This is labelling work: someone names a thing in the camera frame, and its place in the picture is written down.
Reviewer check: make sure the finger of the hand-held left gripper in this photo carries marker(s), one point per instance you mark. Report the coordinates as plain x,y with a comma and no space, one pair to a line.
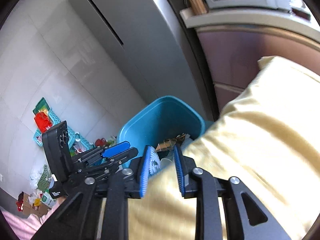
116,149
122,157

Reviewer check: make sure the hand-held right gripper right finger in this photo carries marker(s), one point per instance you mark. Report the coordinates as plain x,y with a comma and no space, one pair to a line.
178,172

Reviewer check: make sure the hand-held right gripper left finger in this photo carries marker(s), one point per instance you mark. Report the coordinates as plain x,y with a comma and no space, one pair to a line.
145,172

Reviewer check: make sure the white foam fruit net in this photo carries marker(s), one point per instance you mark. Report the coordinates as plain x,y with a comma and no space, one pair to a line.
153,163

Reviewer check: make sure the copper foil snack wrapper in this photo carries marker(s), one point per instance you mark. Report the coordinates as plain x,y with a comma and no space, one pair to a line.
166,145

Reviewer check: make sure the blue plastic bin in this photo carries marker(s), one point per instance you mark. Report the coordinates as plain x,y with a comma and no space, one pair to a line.
160,115

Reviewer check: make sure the bag of red vegetables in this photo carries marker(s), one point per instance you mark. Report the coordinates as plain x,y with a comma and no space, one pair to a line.
102,142

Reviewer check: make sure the green mesh basket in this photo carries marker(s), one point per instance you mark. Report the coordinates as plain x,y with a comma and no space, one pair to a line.
45,177

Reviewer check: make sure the red plastic bag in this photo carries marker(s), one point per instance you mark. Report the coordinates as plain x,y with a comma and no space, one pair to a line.
43,122

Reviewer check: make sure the teal plastic basket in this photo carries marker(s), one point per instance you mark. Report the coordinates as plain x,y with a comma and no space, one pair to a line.
57,116

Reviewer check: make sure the white green carton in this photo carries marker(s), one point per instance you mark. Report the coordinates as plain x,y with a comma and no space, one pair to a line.
47,198

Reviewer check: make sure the brown cardboard box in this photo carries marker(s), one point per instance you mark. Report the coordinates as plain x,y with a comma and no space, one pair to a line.
27,202

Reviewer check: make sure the yellow tablecloth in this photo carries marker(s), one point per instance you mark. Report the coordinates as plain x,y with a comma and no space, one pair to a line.
250,142

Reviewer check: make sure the pink clothing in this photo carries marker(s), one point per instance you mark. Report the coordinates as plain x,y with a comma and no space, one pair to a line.
17,225

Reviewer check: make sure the grey refrigerator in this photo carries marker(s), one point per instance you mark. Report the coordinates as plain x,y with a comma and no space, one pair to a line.
140,42

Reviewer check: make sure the pink kitchen base cabinet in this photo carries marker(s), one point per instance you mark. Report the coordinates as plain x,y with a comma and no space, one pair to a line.
250,55

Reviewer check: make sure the dark glass bowl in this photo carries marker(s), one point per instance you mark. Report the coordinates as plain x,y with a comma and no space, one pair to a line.
301,14

